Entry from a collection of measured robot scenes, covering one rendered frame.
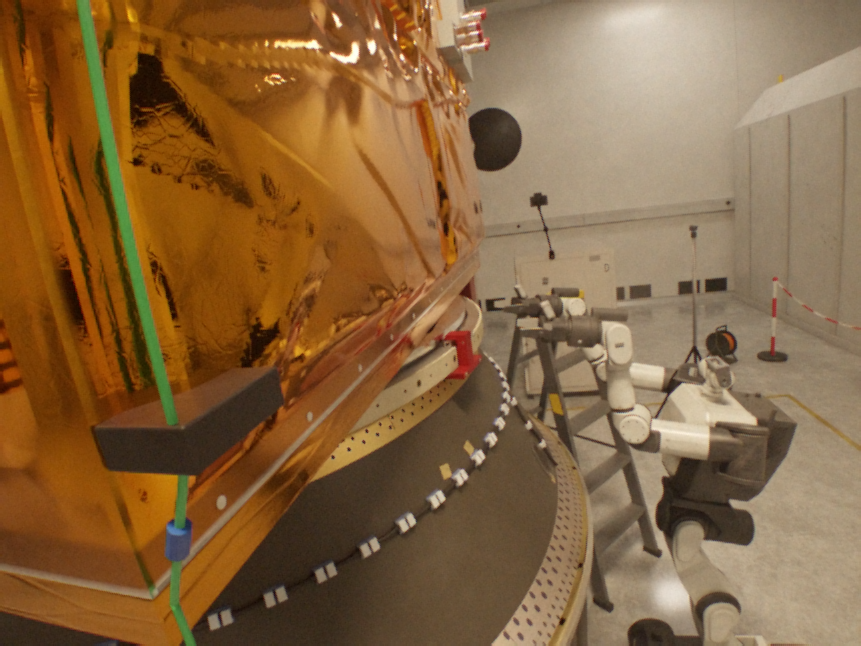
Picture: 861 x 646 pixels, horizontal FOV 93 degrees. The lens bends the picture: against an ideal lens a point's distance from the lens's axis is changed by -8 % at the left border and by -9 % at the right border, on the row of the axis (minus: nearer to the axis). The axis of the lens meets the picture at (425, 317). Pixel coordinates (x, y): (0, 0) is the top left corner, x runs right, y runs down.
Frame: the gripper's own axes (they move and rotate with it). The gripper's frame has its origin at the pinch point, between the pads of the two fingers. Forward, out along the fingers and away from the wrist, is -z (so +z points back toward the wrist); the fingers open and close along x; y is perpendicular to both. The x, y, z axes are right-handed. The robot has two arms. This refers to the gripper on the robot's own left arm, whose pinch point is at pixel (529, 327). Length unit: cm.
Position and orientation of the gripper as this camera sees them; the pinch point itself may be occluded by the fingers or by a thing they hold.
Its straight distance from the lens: 128.2
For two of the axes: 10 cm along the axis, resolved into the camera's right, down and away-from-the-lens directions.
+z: 9.9, 0.7, -1.2
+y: 0.4, -9.7, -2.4
